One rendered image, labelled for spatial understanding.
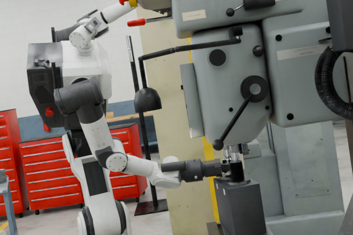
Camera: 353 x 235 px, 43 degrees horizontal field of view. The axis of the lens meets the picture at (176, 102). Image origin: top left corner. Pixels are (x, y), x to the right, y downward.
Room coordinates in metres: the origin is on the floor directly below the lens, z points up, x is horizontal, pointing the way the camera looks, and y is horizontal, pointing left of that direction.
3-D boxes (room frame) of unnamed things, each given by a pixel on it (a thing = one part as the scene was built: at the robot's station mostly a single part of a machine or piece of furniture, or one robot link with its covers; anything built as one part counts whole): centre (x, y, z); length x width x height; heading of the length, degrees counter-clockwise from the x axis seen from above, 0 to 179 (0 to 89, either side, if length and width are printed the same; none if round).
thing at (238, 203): (1.71, -0.17, 1.00); 0.22 x 0.12 x 0.20; 10
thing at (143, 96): (1.19, 0.08, 1.47); 0.07 x 0.07 x 0.06
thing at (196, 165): (1.76, -0.08, 1.14); 0.13 x 0.12 x 0.10; 175
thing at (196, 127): (1.27, -0.04, 1.45); 0.04 x 0.04 x 0.21; 0
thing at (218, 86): (1.27, -0.16, 1.47); 0.21 x 0.19 x 0.32; 0
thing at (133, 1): (1.27, 0.08, 1.76); 0.06 x 0.02 x 0.06; 0
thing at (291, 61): (1.27, -0.35, 1.47); 0.24 x 0.19 x 0.26; 0
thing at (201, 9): (1.27, -0.20, 1.68); 0.34 x 0.24 x 0.10; 90
